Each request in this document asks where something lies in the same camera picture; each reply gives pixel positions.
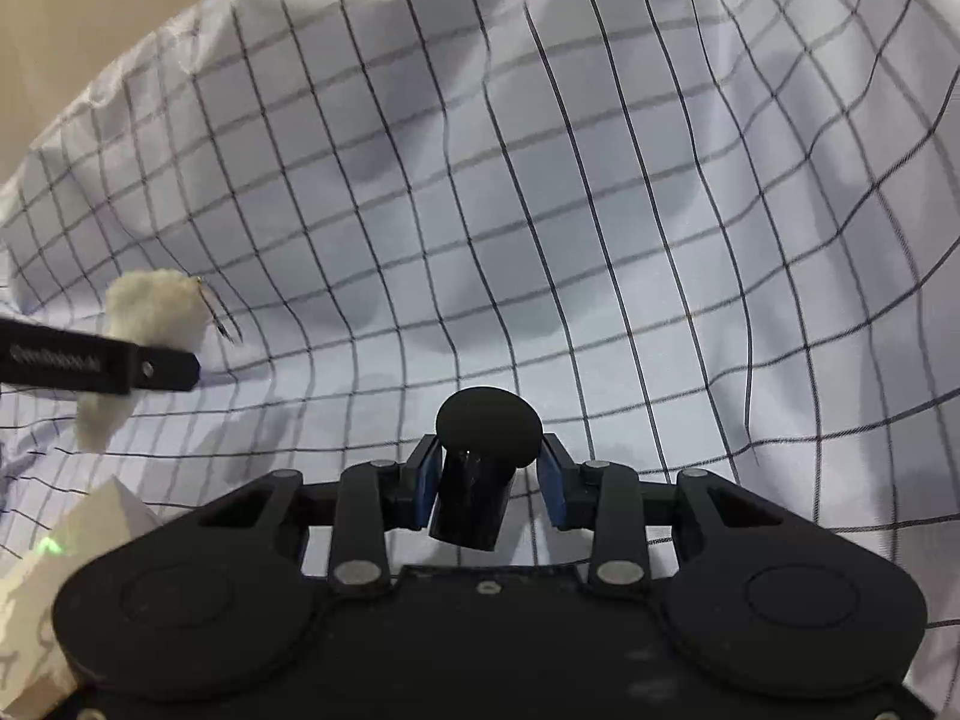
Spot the black mushroom-shaped handle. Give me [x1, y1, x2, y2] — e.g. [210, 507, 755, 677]
[430, 387, 544, 551]

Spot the white rabbit plush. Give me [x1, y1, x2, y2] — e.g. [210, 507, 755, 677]
[75, 268, 215, 454]

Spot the white checked cloth cover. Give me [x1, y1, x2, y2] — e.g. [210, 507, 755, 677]
[2, 0, 958, 712]

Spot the white phone box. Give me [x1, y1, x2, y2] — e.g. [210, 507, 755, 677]
[2, 478, 160, 718]

